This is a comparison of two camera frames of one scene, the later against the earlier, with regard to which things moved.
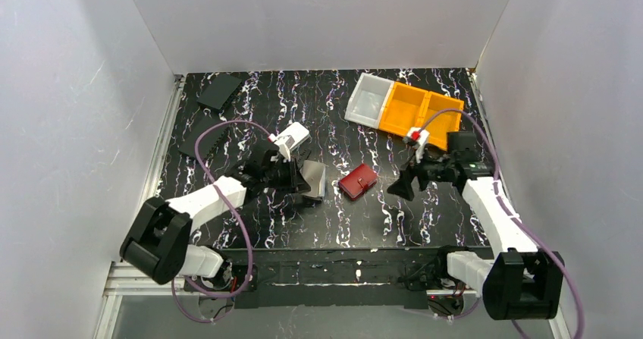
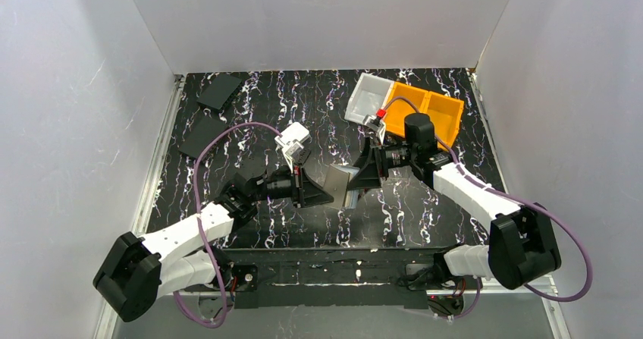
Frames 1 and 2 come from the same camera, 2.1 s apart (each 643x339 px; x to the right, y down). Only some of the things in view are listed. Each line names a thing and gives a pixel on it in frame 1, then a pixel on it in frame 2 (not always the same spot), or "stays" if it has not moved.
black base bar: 332,277 stays
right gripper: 420,170 -> 377,161
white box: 292,136 stays
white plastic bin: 368,100 stays
